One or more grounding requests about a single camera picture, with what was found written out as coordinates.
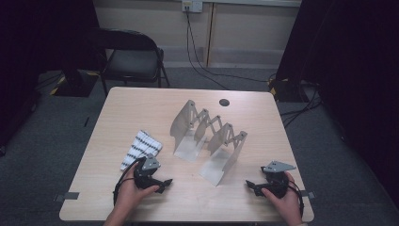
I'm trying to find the black stand base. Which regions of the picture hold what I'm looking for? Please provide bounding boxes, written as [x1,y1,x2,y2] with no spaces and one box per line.
[267,76,310,103]
[50,67,100,98]

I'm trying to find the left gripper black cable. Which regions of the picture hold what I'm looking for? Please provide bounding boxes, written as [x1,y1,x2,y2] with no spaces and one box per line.
[112,157,141,206]

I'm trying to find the black wall socket cable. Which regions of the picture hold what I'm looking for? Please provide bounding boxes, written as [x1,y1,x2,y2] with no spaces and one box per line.
[185,10,271,90]

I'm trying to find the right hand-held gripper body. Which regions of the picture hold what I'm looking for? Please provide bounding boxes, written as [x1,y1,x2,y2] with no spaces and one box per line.
[261,160,297,200]

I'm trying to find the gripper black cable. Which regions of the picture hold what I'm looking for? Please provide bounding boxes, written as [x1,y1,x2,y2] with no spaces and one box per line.
[112,157,141,206]
[286,180,305,218]

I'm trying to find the black floor cables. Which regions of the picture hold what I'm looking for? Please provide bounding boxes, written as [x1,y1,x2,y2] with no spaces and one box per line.
[279,81,324,128]

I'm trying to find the grey metal accordion rack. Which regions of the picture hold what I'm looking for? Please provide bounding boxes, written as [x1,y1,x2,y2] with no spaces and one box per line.
[169,99,248,187]

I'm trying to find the black folding chair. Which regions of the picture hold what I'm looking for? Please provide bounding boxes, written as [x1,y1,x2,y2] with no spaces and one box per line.
[90,27,171,97]

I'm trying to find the white wall socket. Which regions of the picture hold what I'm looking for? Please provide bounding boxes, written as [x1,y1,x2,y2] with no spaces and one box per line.
[182,0,203,13]

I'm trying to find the person's right hand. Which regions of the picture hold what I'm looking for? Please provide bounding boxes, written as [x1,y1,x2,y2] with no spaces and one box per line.
[262,171,304,221]

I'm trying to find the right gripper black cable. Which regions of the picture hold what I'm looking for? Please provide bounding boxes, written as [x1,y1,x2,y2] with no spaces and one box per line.
[286,180,305,218]

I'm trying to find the white black striped cloth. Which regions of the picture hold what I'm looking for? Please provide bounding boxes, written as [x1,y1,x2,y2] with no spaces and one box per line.
[120,130,164,172]

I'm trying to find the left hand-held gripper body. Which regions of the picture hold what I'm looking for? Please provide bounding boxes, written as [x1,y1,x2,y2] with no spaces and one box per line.
[134,153,163,190]

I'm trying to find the black curtain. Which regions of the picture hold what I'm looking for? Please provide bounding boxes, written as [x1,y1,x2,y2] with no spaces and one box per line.
[0,0,102,149]
[276,0,399,208]

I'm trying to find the person's left hand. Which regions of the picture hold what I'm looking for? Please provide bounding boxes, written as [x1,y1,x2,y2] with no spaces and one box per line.
[115,159,160,212]

